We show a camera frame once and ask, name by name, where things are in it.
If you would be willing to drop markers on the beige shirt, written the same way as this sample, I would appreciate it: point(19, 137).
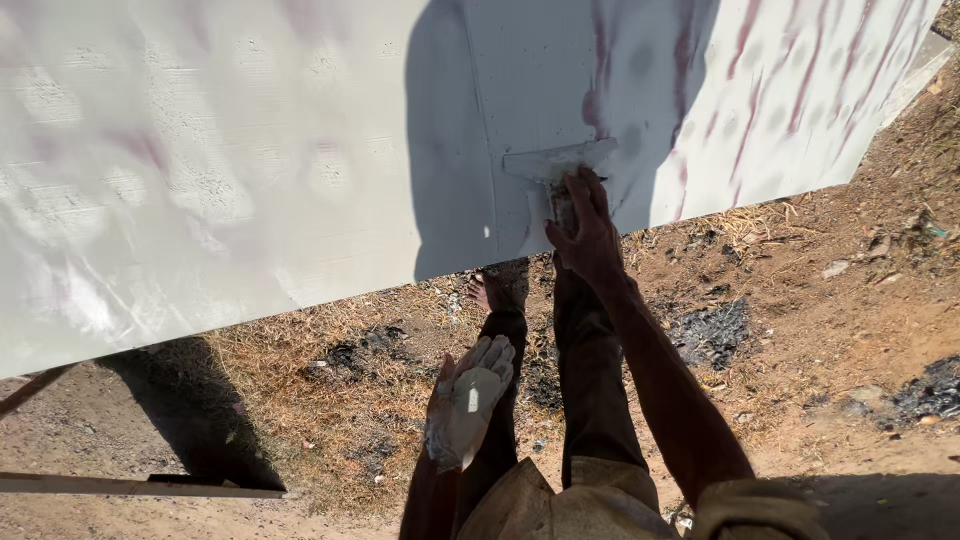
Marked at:
point(600, 506)

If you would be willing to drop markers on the person's right hand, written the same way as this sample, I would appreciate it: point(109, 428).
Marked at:
point(596, 244)

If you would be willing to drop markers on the person's bare foot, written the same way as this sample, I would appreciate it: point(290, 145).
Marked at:
point(499, 289)

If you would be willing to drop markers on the person's left hand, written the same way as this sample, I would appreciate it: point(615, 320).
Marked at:
point(450, 427)

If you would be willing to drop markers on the dark brown trousers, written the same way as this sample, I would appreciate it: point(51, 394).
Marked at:
point(592, 375)

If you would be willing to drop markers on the long wooden plank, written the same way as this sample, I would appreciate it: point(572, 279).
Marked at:
point(142, 486)

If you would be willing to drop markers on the patch of black ash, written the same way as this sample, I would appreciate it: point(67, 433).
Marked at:
point(930, 390)
point(711, 334)

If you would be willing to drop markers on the putty knife with wide blade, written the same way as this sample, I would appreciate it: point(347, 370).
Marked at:
point(559, 159)

